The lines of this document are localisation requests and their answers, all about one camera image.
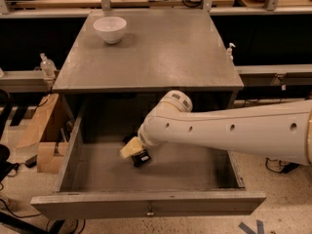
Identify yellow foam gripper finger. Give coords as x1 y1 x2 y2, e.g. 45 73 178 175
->
120 136 143 158

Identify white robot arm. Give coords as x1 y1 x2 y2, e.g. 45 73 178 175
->
121 91 312 165

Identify open grey wooden drawer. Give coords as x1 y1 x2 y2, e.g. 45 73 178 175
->
31 94 266 219

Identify small metal drawer knob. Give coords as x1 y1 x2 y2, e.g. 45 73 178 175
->
145 206 155 217

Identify brown cardboard pieces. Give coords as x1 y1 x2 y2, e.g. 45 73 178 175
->
17 94 68 174

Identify grey wooden cabinet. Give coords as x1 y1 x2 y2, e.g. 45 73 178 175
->
53 9 244 106

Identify clear sanitizer pump bottle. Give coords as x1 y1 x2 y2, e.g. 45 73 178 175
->
40 53 57 78

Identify white ceramic bowl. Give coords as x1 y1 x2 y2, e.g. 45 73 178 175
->
93 17 127 44

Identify small white pump bottle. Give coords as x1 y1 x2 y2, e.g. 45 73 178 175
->
226 43 236 60

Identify black chair at left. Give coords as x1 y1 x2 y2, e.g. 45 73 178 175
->
0 89 20 183

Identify black power cable and adapter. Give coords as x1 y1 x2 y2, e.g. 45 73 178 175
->
264 157 301 175

